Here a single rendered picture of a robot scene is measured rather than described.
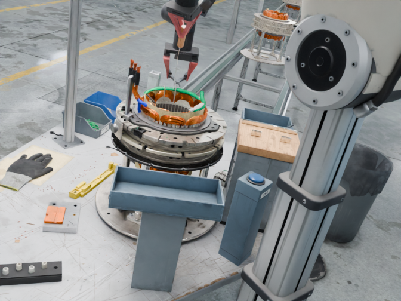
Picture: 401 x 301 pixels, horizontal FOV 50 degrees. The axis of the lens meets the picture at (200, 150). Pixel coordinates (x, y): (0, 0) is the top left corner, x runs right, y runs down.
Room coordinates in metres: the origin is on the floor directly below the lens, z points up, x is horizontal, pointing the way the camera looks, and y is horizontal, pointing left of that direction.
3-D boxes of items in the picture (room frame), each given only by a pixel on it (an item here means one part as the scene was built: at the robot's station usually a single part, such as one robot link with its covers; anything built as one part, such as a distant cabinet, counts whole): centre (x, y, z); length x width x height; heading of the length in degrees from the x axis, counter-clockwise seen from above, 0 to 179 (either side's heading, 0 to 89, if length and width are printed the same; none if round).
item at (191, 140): (1.14, 0.10, 1.09); 0.32 x 0.32 x 0.01
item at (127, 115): (1.06, 0.21, 1.15); 0.03 x 0.02 x 0.12; 163
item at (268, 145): (1.21, -0.20, 1.05); 0.20 x 0.19 x 0.02; 0
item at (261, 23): (3.38, -0.34, 0.94); 0.39 x 0.39 x 0.30
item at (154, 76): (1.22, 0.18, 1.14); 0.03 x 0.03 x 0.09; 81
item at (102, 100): (1.73, 0.44, 0.82); 0.16 x 0.14 x 0.07; 81
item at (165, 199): (0.82, 0.05, 0.92); 0.25 x 0.11 x 0.28; 98
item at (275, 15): (3.38, -0.34, 1.05); 0.22 x 0.22 x 0.20
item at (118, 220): (1.14, 0.10, 0.80); 0.39 x 0.39 x 0.01
